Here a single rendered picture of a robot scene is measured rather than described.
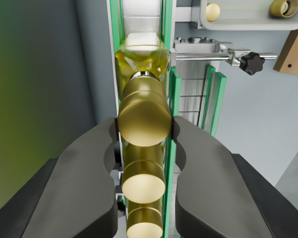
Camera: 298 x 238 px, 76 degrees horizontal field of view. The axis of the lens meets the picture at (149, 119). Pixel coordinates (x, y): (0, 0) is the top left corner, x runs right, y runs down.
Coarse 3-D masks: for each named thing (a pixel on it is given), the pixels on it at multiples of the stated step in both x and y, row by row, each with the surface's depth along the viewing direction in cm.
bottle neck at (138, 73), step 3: (138, 72) 17; (141, 72) 17; (144, 72) 17; (147, 72) 17; (150, 72) 17; (132, 75) 17; (135, 75) 16; (138, 75) 16; (141, 75) 16; (144, 75) 16; (147, 75) 16; (150, 75) 16; (153, 75) 17; (129, 78) 17; (132, 78) 16; (156, 78) 17
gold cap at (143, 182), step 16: (128, 144) 18; (128, 160) 16; (144, 160) 15; (160, 160) 16; (128, 176) 14; (144, 176) 14; (160, 176) 14; (128, 192) 15; (144, 192) 15; (160, 192) 15
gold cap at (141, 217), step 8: (128, 200) 21; (128, 208) 19; (136, 208) 18; (144, 208) 18; (152, 208) 18; (160, 208) 19; (128, 216) 18; (136, 216) 17; (144, 216) 17; (152, 216) 17; (160, 216) 18; (128, 224) 17; (136, 224) 17; (144, 224) 17; (152, 224) 17; (160, 224) 17; (128, 232) 17; (136, 232) 17; (144, 232) 17; (152, 232) 17; (160, 232) 17
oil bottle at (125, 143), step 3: (120, 102) 22; (120, 135) 22; (123, 138) 21; (165, 138) 22; (123, 141) 21; (126, 141) 21; (162, 141) 21; (165, 141) 22; (123, 144) 22; (126, 144) 21; (159, 144) 22; (162, 144) 22
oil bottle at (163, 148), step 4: (164, 144) 25; (124, 148) 24; (164, 148) 24; (124, 152) 24; (164, 152) 24; (164, 156) 24; (124, 160) 23; (164, 160) 24; (164, 164) 24; (164, 168) 25
